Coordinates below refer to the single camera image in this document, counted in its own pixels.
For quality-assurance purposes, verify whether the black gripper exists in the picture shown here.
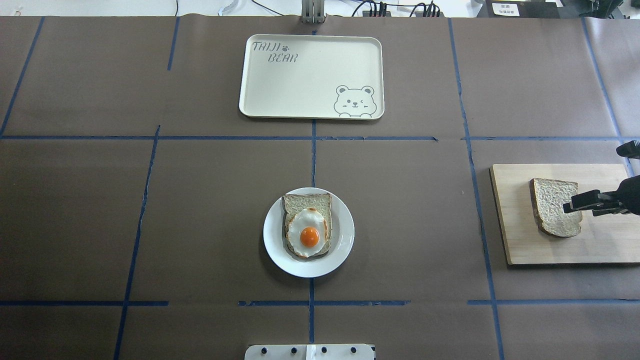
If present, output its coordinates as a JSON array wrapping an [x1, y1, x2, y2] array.
[[563, 175, 640, 217]]

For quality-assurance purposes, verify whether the wooden cutting board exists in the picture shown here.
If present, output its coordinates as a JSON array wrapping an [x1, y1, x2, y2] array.
[[490, 163, 640, 265]]

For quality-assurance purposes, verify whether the black box with label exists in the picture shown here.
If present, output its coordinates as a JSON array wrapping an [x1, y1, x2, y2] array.
[[477, 0, 560, 19]]

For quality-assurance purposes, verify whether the fried egg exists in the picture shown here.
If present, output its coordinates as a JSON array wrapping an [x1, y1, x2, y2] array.
[[285, 208, 329, 259]]

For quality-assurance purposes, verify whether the cream bear serving tray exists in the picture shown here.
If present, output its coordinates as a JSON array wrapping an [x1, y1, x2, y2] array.
[[238, 34, 386, 121]]

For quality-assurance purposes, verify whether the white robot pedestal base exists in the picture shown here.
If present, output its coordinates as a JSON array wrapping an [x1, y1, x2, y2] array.
[[244, 343, 377, 360]]

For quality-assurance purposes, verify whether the aluminium frame post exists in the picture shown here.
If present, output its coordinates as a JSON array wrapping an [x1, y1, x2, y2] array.
[[301, 0, 327, 24]]

